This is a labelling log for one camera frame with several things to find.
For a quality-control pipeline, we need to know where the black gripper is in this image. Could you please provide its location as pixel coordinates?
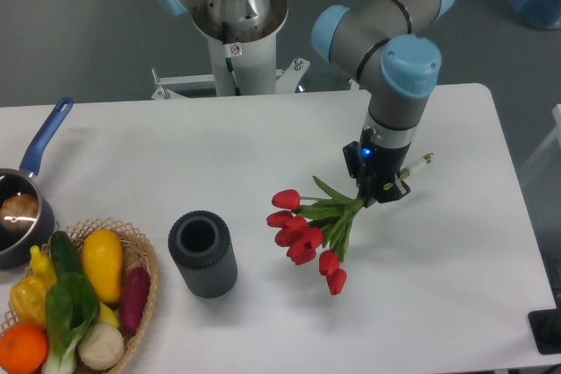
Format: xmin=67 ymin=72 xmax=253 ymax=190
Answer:
xmin=343 ymin=126 xmax=413 ymax=208

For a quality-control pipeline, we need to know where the red tulip bouquet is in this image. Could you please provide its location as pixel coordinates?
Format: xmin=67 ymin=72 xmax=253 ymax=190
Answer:
xmin=266 ymin=176 xmax=381 ymax=295

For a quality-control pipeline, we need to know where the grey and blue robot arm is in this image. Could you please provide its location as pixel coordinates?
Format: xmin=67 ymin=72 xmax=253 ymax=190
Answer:
xmin=157 ymin=0 xmax=455 ymax=204

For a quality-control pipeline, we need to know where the white chair edge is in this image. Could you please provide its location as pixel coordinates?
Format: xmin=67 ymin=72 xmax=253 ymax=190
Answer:
xmin=552 ymin=103 xmax=561 ymax=146

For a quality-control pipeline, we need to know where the dark grey ribbed vase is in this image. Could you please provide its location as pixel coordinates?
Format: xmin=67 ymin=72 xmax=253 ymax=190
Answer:
xmin=167 ymin=210 xmax=238 ymax=299

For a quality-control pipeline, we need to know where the black device at edge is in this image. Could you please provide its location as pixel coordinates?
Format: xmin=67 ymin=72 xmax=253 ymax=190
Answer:
xmin=528 ymin=309 xmax=560 ymax=355

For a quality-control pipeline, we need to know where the purple eggplant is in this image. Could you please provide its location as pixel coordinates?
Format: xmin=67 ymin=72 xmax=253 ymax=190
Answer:
xmin=118 ymin=266 xmax=151 ymax=335

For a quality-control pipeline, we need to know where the yellow squash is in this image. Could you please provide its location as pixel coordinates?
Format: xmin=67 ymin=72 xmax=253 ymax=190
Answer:
xmin=82 ymin=229 xmax=124 ymax=306

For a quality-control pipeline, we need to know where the beige garlic bulb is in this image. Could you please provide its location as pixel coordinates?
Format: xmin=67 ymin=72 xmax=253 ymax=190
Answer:
xmin=77 ymin=322 xmax=124 ymax=370

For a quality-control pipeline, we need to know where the green cucumber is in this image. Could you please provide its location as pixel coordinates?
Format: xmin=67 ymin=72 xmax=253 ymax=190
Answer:
xmin=49 ymin=230 xmax=84 ymax=278

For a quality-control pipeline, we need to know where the green bok choy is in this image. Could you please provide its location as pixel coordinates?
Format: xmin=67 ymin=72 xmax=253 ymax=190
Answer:
xmin=40 ymin=272 xmax=102 ymax=374

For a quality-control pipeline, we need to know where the woven wicker basket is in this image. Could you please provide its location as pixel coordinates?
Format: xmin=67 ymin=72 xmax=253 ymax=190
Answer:
xmin=1 ymin=217 xmax=159 ymax=373

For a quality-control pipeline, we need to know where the brown bread roll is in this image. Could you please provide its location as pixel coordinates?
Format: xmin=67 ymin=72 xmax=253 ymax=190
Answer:
xmin=1 ymin=194 xmax=39 ymax=231

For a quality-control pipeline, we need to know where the yellow bell pepper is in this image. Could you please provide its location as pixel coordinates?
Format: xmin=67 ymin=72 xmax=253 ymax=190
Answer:
xmin=10 ymin=275 xmax=47 ymax=328

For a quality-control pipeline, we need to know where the orange fruit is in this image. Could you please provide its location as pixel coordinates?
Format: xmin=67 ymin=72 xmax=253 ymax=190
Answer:
xmin=1 ymin=323 xmax=48 ymax=374

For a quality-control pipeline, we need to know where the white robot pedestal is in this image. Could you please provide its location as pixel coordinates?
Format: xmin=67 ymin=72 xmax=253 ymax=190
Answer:
xmin=152 ymin=29 xmax=310 ymax=100

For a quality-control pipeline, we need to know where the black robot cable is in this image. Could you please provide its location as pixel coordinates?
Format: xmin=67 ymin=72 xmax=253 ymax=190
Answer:
xmin=221 ymin=21 xmax=242 ymax=97

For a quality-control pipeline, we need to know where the blue handled saucepan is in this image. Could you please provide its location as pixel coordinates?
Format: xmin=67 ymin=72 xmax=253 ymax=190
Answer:
xmin=1 ymin=97 xmax=74 ymax=270

